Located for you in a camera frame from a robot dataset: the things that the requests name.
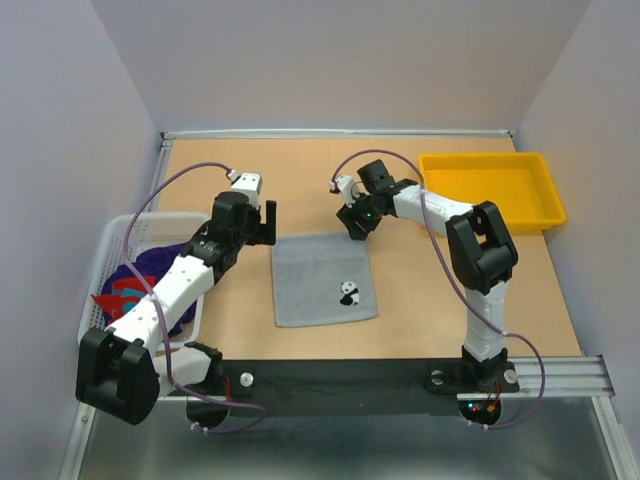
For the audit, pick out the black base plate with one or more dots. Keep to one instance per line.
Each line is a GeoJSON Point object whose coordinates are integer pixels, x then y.
{"type": "Point", "coordinates": [257, 389]}

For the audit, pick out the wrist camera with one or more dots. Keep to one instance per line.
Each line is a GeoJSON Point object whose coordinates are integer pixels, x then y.
{"type": "Point", "coordinates": [347, 187]}
{"type": "Point", "coordinates": [248, 183]}

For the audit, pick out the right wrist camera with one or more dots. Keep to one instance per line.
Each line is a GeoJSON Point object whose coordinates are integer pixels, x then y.
{"type": "Point", "coordinates": [347, 187]}

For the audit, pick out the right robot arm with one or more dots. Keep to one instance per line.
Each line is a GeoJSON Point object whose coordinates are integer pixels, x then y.
{"type": "Point", "coordinates": [478, 263]}

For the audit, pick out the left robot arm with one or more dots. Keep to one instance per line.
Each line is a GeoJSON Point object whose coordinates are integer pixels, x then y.
{"type": "Point", "coordinates": [125, 368]}

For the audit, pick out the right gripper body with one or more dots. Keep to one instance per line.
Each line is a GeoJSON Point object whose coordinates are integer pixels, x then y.
{"type": "Point", "coordinates": [364, 212]}

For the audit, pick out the red blue patterned towel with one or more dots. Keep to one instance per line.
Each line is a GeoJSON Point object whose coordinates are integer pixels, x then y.
{"type": "Point", "coordinates": [124, 296]}

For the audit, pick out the aluminium back rail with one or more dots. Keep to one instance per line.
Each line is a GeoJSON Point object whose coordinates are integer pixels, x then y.
{"type": "Point", "coordinates": [299, 133]}

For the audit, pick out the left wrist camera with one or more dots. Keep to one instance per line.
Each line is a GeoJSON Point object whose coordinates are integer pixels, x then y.
{"type": "Point", "coordinates": [248, 183]}

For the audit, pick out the aluminium rail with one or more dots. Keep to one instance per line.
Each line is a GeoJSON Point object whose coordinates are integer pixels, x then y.
{"type": "Point", "coordinates": [560, 377]}
{"type": "Point", "coordinates": [299, 133]}

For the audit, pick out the grey panda towel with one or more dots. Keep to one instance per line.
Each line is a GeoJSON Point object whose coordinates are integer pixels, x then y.
{"type": "Point", "coordinates": [321, 279]}

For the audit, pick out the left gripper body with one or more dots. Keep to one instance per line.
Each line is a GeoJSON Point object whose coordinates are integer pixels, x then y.
{"type": "Point", "coordinates": [245, 234]}

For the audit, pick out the purple towel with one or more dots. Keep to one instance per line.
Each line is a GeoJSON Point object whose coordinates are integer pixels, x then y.
{"type": "Point", "coordinates": [152, 264]}

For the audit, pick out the aluminium front rail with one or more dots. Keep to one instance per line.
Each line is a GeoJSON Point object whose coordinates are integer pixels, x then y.
{"type": "Point", "coordinates": [560, 377]}

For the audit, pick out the yellow plastic tray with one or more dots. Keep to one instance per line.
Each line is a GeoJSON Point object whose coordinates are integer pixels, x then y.
{"type": "Point", "coordinates": [520, 184]}

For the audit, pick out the white plastic basket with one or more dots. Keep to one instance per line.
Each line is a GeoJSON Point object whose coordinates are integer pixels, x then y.
{"type": "Point", "coordinates": [151, 230]}

